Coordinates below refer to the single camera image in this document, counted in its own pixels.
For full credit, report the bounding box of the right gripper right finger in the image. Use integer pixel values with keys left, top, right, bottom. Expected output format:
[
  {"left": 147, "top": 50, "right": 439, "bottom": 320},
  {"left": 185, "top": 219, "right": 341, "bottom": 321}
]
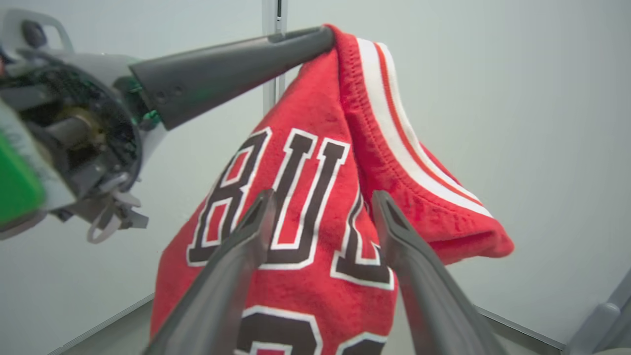
[{"left": 371, "top": 190, "right": 509, "bottom": 355}]

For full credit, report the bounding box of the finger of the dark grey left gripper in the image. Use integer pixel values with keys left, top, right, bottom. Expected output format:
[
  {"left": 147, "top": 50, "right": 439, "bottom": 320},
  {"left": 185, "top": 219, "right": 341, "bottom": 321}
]
[{"left": 129, "top": 25, "right": 337, "bottom": 132}]

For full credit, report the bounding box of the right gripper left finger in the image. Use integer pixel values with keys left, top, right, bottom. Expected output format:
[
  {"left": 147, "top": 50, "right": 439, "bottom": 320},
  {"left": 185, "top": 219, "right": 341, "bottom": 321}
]
[{"left": 142, "top": 189, "right": 277, "bottom": 355}]

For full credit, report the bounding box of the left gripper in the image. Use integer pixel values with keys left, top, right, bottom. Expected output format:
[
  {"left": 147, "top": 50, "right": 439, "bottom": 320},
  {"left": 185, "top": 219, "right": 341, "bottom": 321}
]
[{"left": 0, "top": 8, "right": 169, "bottom": 245}]

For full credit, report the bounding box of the red basketball jersey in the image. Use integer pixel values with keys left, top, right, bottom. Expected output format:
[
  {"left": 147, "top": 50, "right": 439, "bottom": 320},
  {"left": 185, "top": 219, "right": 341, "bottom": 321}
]
[{"left": 149, "top": 23, "right": 515, "bottom": 355}]

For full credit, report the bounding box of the vertical metal wall strip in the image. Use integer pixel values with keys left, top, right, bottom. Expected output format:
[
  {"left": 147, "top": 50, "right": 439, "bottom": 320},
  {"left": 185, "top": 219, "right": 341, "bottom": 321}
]
[{"left": 261, "top": 0, "right": 289, "bottom": 116}]

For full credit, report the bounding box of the grey frame piece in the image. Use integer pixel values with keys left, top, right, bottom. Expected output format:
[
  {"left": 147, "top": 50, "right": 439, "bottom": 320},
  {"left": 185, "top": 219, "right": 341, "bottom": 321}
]
[{"left": 562, "top": 268, "right": 631, "bottom": 355}]

